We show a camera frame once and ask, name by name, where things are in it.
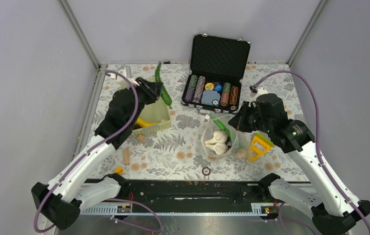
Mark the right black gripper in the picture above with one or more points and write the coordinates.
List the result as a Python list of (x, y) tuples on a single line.
[(238, 121)]

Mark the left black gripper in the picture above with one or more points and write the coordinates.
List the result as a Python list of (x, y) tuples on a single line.
[(152, 89)]

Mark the yellow banana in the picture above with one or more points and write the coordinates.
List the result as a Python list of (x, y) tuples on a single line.
[(142, 123)]

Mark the garlic bulb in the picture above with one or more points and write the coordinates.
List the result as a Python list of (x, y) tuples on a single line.
[(241, 153)]

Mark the long green pepper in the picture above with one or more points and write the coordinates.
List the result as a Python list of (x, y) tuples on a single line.
[(221, 121)]

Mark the clear zip top bag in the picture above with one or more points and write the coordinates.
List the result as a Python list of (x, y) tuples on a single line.
[(208, 134)]

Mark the white mushroom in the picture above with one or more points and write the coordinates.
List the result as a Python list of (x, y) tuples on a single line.
[(218, 142)]

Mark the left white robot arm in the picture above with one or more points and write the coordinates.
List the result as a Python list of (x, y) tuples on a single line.
[(60, 201)]

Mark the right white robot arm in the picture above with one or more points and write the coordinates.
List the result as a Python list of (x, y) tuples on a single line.
[(333, 208)]

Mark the light green plastic basket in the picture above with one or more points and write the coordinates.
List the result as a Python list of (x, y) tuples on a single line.
[(155, 112)]

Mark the yellow plastic triangle tool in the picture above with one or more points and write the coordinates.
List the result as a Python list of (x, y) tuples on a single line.
[(260, 145)]

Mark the wooden cylinder block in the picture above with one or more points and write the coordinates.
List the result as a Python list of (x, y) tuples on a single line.
[(126, 156)]

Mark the black poker chip case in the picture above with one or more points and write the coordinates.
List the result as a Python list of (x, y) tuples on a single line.
[(216, 69)]

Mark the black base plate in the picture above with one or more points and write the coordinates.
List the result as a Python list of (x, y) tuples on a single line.
[(141, 197)]

